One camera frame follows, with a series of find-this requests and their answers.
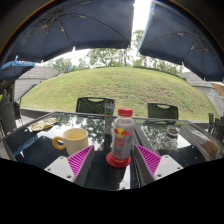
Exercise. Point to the large navy patio umbrella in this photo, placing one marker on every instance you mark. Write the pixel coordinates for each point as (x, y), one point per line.
(76, 23)
(186, 36)

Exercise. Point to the blue-trimmed patio umbrella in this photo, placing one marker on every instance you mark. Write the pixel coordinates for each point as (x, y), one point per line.
(15, 68)

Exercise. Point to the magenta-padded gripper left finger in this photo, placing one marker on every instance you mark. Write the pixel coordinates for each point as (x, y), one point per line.
(63, 165)

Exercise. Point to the small round ashtray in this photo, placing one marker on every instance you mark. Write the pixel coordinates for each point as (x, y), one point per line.
(172, 131)

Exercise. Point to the red-capped drink bottle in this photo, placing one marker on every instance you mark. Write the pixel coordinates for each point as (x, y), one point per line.
(122, 140)

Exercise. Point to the grey squeeze tube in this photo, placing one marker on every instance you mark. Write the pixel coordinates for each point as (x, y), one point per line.
(109, 116)

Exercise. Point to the person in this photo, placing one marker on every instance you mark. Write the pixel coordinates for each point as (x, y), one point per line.
(4, 96)

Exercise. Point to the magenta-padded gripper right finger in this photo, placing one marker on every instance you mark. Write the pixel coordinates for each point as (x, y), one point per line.
(165, 165)

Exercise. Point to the black mesh chair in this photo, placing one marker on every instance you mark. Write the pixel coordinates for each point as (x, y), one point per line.
(93, 106)
(163, 111)

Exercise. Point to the dark patio chair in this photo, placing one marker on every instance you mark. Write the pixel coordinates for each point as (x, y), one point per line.
(217, 128)
(7, 116)

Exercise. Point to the yellow snack packet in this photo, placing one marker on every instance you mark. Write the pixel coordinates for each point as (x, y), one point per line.
(43, 124)

